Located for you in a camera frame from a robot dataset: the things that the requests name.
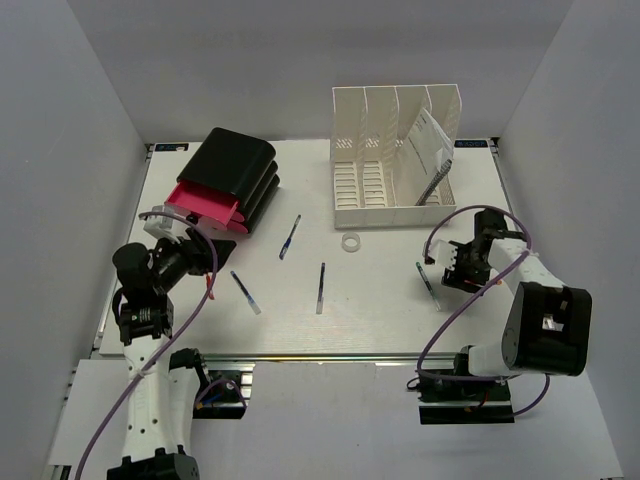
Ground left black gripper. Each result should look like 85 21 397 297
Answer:
152 227 236 293

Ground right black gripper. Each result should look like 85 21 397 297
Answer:
443 240 493 296

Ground green pen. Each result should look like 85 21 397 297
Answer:
415 262 442 312

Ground blue clear-cap pen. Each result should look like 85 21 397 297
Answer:
230 270 261 315

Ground black pink drawer organizer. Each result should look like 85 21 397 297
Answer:
165 127 280 234

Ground dark blue pen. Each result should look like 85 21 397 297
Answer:
315 262 326 315

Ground white instruction booklet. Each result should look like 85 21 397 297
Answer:
396 108 453 206

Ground red white marker pen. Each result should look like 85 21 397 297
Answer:
463 280 485 289

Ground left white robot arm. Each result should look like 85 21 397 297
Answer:
106 229 236 479

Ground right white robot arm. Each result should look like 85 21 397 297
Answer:
428 209 592 399

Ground red gel pen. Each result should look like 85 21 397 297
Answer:
205 273 215 300

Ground blue gel pen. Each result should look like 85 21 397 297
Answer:
278 214 301 260

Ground clear tape roll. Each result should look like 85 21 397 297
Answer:
341 232 361 253

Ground white file rack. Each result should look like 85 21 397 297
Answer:
330 84 461 229

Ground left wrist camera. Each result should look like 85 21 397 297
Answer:
139 205 188 243

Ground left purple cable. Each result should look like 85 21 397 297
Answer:
73 209 247 480

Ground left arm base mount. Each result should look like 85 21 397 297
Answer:
169 348 250 420

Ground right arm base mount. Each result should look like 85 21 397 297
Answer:
406 376 515 425

